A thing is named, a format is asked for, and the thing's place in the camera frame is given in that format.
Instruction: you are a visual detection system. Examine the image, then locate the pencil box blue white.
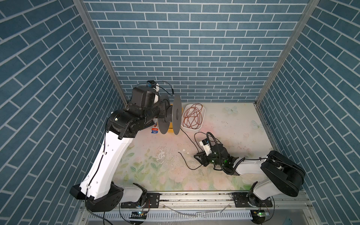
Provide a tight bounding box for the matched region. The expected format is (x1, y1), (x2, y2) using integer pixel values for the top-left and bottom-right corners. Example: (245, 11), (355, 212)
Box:
(151, 123), (158, 134)

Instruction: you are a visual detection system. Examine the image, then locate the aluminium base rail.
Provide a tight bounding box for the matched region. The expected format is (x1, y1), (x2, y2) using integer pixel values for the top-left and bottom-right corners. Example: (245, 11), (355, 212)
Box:
(74, 191), (321, 225)

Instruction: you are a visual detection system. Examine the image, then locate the black cable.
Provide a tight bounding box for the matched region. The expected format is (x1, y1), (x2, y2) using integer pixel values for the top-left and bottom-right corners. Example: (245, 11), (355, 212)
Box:
(178, 123), (217, 171)

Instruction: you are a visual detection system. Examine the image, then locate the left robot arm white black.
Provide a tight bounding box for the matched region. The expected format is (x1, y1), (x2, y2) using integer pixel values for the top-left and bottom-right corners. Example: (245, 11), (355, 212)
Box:
(70, 84), (182, 213)

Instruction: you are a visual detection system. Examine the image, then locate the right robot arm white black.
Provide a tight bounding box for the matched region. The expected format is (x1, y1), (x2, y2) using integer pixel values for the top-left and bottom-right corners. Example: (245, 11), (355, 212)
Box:
(194, 141), (306, 207)

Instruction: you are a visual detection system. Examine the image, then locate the grey perforated cable spool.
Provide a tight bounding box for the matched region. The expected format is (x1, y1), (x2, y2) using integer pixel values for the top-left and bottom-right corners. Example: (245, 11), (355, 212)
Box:
(158, 96), (182, 135)

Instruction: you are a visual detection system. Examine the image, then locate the yellow plastic tub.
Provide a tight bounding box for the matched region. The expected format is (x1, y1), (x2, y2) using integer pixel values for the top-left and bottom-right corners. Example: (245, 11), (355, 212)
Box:
(166, 105), (173, 133)

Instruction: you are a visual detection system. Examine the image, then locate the white plastic tub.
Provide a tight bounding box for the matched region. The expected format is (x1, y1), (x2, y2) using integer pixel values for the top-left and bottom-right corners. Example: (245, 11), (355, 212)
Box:
(181, 103), (206, 132)

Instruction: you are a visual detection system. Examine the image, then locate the red cable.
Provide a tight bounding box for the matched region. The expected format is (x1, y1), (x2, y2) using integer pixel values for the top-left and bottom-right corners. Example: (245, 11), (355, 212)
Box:
(182, 103), (203, 130)

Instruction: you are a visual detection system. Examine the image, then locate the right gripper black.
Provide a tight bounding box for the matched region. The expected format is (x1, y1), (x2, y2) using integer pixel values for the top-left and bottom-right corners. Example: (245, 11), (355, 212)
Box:
(193, 150), (224, 168)

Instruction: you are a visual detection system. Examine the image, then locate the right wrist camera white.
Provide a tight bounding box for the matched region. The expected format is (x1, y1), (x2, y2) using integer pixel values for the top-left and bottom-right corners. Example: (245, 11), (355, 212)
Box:
(199, 138), (212, 156)

